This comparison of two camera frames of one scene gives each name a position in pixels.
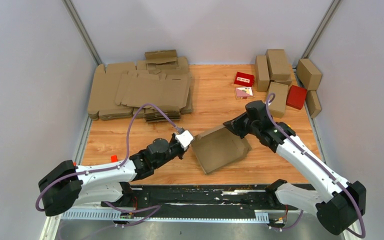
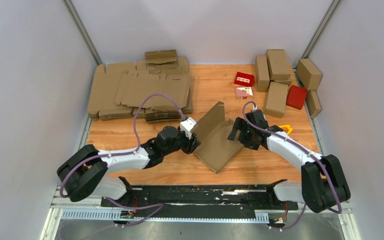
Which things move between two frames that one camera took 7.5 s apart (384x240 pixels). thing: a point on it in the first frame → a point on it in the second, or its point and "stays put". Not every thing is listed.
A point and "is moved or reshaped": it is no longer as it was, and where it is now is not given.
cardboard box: x=262 y=74 stays put
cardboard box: x=219 y=147 is moved or reshaped
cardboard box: x=308 y=74 stays put
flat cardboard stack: x=162 y=79 stays put
